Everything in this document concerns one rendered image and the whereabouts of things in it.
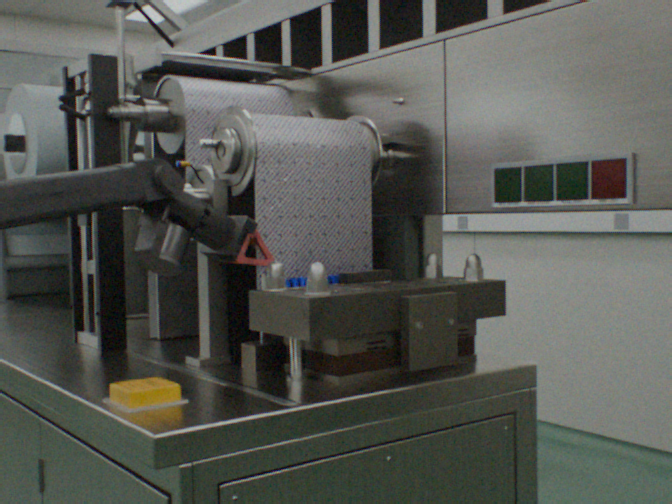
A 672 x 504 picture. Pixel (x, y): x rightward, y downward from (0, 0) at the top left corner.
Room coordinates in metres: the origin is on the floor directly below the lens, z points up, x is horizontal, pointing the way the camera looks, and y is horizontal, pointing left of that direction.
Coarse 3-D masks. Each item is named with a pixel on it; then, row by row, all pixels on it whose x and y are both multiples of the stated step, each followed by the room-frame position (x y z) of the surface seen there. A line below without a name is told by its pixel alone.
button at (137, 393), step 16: (112, 384) 1.03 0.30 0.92; (128, 384) 1.02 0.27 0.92; (144, 384) 1.02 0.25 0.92; (160, 384) 1.02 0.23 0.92; (176, 384) 1.02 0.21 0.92; (112, 400) 1.03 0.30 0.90; (128, 400) 0.98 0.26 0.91; (144, 400) 0.99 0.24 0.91; (160, 400) 1.00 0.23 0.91; (176, 400) 1.02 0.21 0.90
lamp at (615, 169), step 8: (616, 160) 1.09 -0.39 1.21; (592, 168) 1.12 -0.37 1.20; (600, 168) 1.11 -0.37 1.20; (608, 168) 1.10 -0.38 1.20; (616, 168) 1.09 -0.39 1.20; (592, 176) 1.12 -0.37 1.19; (600, 176) 1.11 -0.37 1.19; (608, 176) 1.10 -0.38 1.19; (616, 176) 1.09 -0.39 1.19; (592, 184) 1.12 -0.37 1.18; (600, 184) 1.11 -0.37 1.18; (608, 184) 1.10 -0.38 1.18; (616, 184) 1.09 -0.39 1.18; (592, 192) 1.12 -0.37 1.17; (600, 192) 1.11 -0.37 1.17; (608, 192) 1.10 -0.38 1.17; (616, 192) 1.09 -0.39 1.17
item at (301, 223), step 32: (256, 192) 1.25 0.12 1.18; (288, 192) 1.28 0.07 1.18; (320, 192) 1.32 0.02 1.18; (352, 192) 1.36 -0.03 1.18; (288, 224) 1.28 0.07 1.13; (320, 224) 1.32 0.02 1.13; (352, 224) 1.36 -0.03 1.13; (256, 256) 1.25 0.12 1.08; (288, 256) 1.28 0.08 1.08; (320, 256) 1.32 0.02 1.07; (352, 256) 1.36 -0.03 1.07; (256, 288) 1.25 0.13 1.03
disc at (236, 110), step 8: (224, 112) 1.31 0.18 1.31; (232, 112) 1.29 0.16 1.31; (240, 112) 1.27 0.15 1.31; (248, 120) 1.25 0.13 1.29; (216, 128) 1.33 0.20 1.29; (248, 128) 1.25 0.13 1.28; (248, 136) 1.25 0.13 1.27; (256, 144) 1.24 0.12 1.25; (256, 152) 1.24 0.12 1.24; (256, 160) 1.24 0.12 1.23; (248, 168) 1.25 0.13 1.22; (216, 176) 1.34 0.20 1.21; (248, 176) 1.25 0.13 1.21; (240, 184) 1.27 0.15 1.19; (248, 184) 1.26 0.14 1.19; (232, 192) 1.29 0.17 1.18; (240, 192) 1.27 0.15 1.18
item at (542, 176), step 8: (528, 168) 1.21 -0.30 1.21; (536, 168) 1.20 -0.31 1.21; (544, 168) 1.19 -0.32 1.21; (528, 176) 1.21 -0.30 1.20; (536, 176) 1.20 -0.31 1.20; (544, 176) 1.19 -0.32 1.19; (528, 184) 1.21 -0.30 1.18; (536, 184) 1.20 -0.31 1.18; (544, 184) 1.19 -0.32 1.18; (528, 192) 1.21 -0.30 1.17; (536, 192) 1.20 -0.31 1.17; (544, 192) 1.19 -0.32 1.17; (528, 200) 1.21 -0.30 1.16
